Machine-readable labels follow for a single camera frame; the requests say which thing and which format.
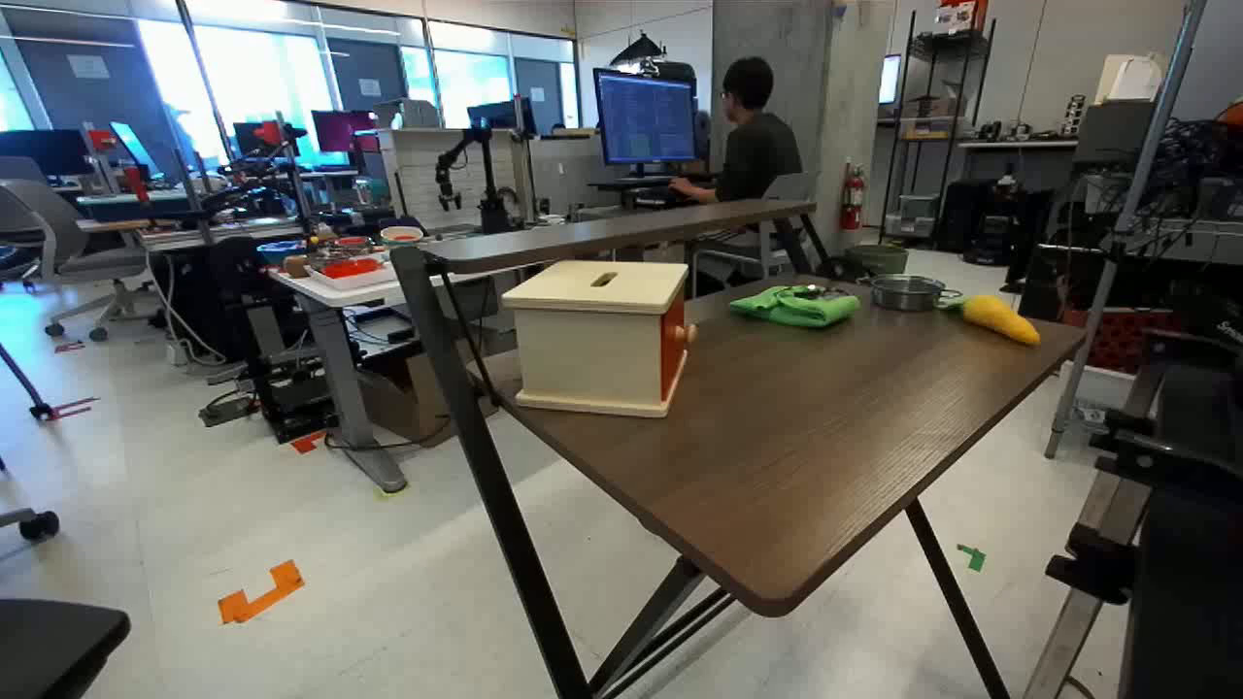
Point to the red-fronted wooden drawer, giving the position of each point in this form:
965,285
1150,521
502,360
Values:
672,354

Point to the yellow banana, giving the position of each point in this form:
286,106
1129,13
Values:
1005,320

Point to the black background robot arm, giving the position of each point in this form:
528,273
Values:
492,194

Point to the cream wooden drawer box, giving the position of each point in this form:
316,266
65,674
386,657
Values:
587,342

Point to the grey-topped black-legged table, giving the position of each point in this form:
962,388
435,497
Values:
584,234

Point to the green cloth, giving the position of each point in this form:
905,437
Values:
790,307

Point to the cardboard box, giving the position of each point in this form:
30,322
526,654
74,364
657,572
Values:
414,395

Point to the large computer monitor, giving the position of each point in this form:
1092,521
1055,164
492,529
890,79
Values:
647,116

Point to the person in dark shirt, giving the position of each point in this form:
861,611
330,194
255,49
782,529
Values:
760,150

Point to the small dark monitor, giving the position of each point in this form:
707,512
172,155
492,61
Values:
497,116

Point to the red fire extinguisher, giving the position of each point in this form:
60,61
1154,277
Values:
851,200

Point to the white height-adjustable desk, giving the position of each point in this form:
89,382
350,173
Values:
339,364

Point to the red tray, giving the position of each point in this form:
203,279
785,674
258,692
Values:
350,270

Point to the grey bowl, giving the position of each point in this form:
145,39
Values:
905,294

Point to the black desk lamp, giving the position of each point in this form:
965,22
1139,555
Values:
640,53

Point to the black computer tower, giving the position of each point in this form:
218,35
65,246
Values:
291,382

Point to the small pink-screen monitor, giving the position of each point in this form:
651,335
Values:
339,128

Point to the metal storage shelf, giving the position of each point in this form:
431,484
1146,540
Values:
936,128

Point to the orange floor tape mark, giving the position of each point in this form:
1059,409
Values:
258,599

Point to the grey metal tripod stand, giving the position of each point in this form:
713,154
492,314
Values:
1101,313

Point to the red crate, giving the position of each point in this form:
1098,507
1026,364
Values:
1112,339

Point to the grey office chair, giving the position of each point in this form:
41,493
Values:
65,237

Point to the white box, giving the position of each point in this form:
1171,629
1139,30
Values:
1129,79

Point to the black metal equipment rack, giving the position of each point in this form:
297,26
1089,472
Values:
1186,518

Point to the black caster wheel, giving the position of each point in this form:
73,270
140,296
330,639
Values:
41,524

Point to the black chair seat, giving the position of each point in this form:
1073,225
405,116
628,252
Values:
51,642

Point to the black metal table frame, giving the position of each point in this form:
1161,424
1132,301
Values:
953,597

